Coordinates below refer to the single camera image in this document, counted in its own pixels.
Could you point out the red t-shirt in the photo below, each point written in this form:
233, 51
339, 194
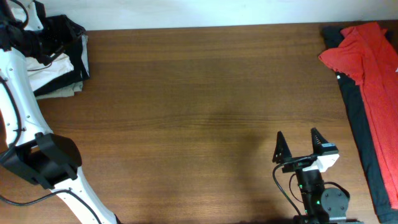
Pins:
367, 57

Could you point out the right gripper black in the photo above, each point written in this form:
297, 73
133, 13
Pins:
286, 154

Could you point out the dark garment under red shirt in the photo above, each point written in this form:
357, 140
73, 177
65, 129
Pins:
356, 113

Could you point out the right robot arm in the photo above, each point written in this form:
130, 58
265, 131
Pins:
321, 204

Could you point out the folded black garment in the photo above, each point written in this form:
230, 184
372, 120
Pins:
62, 38

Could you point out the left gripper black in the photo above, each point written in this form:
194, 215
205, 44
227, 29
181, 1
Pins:
59, 45

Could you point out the white t-shirt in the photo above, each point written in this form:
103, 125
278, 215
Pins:
40, 74

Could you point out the folded beige garment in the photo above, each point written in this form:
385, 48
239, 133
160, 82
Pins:
62, 91

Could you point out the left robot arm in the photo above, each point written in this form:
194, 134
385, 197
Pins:
34, 152

